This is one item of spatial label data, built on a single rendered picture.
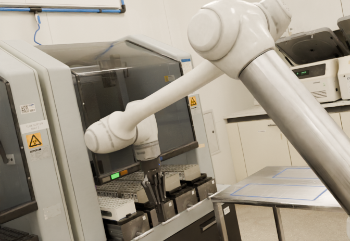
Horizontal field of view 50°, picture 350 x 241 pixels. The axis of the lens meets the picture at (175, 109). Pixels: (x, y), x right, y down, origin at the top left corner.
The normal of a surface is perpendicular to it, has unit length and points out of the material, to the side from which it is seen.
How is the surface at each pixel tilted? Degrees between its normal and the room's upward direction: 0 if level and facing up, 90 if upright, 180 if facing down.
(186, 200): 90
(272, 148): 90
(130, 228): 90
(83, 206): 90
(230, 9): 59
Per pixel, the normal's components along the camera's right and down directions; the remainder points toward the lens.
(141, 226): 0.71, -0.11
